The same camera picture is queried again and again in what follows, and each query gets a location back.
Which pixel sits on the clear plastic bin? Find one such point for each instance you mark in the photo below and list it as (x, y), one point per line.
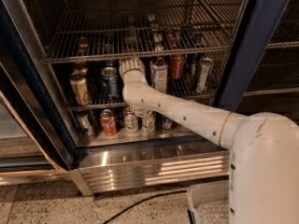
(208, 203)

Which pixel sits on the dark can behind red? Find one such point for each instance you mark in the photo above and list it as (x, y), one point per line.
(192, 62)

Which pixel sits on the white label juice bottle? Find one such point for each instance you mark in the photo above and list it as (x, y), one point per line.
(158, 73)

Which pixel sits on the green white can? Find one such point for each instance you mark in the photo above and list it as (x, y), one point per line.
(148, 122)
(131, 123)

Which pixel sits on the middle wire shelf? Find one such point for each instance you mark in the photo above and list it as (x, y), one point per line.
(182, 88)

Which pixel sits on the tall silver can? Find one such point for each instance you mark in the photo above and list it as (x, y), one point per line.
(205, 67)

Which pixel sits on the silver can bottom left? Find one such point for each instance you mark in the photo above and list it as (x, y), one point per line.
(84, 123)

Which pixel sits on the red Coca-Cola can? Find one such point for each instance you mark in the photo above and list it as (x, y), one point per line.
(176, 65)

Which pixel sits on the gold beverage can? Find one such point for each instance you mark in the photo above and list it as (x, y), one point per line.
(79, 86)

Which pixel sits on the upper wire shelf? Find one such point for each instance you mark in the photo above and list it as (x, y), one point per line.
(94, 30)

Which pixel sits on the stainless steel fridge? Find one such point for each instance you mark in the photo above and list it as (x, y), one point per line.
(134, 160)

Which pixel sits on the open fridge door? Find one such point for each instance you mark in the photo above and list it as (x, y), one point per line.
(30, 148)

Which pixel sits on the blue Pepsi can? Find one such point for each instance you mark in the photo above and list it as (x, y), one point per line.
(110, 83)

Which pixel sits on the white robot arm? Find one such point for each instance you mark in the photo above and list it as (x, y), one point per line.
(264, 148)

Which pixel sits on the red can bottom shelf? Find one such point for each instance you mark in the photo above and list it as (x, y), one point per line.
(108, 122)

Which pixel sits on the clear water bottle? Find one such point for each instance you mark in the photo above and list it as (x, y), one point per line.
(130, 38)

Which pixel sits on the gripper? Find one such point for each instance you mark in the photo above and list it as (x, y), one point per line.
(132, 64)

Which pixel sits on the blue silver can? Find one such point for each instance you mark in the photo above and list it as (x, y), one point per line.
(167, 124)

